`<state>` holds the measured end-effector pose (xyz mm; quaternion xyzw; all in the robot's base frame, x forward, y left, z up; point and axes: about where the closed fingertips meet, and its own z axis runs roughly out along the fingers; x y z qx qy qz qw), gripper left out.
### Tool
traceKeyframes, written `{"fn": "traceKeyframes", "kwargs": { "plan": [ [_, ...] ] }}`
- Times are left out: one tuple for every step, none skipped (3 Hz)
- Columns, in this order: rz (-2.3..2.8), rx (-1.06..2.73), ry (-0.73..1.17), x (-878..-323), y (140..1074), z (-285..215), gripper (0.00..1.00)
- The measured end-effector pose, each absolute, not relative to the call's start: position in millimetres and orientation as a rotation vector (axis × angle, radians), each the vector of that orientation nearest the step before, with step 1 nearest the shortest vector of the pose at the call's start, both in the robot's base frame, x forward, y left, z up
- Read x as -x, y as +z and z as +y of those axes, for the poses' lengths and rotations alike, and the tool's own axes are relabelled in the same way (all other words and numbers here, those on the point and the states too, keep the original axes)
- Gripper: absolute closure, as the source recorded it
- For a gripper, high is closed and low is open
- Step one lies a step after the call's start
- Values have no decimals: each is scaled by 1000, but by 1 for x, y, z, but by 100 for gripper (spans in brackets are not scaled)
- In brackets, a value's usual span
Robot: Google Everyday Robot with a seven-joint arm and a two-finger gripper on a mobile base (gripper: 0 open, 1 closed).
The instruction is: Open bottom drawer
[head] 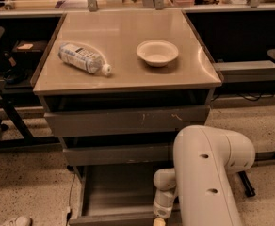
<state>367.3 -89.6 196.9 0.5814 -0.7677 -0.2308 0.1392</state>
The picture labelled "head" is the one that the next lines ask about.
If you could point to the black table leg bar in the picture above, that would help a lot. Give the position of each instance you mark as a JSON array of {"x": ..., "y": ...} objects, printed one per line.
[{"x": 249, "y": 190}]

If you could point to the grey drawer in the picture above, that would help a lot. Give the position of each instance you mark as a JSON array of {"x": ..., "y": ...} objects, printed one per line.
[
  {"x": 124, "y": 154},
  {"x": 118, "y": 195},
  {"x": 125, "y": 121}
]

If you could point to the white shoe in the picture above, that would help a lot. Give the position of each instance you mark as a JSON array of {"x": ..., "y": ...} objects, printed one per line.
[{"x": 18, "y": 221}]

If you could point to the grey drawer cabinet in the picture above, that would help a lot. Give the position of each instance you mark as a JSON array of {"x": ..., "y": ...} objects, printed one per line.
[{"x": 188, "y": 80}]

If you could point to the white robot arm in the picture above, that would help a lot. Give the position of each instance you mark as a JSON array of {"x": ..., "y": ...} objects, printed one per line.
[{"x": 203, "y": 157}]

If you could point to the grey top drawer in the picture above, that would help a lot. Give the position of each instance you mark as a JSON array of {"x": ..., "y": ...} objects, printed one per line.
[{"x": 125, "y": 121}]

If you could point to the plastic water bottle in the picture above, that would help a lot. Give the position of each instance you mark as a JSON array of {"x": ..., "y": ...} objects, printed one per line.
[{"x": 84, "y": 59}]

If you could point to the grey bottom drawer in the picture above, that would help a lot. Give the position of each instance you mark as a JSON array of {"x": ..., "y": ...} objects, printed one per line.
[{"x": 118, "y": 195}]

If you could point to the black chair frame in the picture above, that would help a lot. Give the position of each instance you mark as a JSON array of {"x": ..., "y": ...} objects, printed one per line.
[{"x": 28, "y": 139}]

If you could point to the white paper bowl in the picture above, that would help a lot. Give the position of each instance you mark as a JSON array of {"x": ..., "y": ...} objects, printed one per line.
[{"x": 157, "y": 53}]

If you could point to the grey middle drawer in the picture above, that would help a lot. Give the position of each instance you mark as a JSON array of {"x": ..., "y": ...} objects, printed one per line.
[{"x": 124, "y": 154}]

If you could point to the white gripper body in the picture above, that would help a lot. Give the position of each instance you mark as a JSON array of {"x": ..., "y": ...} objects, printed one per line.
[{"x": 161, "y": 211}]

